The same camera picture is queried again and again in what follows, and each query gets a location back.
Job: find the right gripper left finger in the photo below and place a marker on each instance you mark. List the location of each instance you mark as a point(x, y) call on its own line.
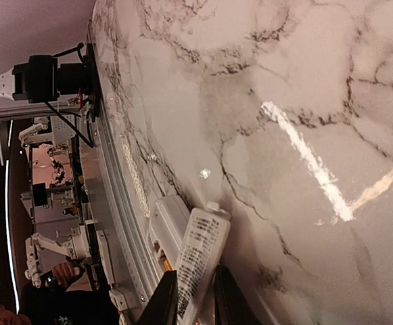
point(162, 307)

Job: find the white remote control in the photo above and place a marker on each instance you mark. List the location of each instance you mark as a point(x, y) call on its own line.
point(166, 229)

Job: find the front aluminium rail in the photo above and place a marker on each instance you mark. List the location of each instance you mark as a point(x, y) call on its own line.
point(123, 115)

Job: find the white battery compartment cover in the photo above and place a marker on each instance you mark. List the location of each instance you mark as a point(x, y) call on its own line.
point(203, 244)

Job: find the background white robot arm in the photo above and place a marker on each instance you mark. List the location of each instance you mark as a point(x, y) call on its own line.
point(81, 249)

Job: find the orange battery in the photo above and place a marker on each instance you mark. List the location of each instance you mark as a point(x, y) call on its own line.
point(167, 266)

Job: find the white air conditioner remote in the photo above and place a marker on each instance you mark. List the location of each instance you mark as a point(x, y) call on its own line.
point(104, 253)

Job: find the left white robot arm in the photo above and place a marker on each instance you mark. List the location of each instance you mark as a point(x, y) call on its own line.
point(43, 79)

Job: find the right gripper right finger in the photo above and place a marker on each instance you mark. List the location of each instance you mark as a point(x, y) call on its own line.
point(230, 305)

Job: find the person's hand in background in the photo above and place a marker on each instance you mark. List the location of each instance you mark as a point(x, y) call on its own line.
point(66, 274)

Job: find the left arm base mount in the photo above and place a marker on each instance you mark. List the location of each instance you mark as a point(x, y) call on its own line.
point(83, 78)

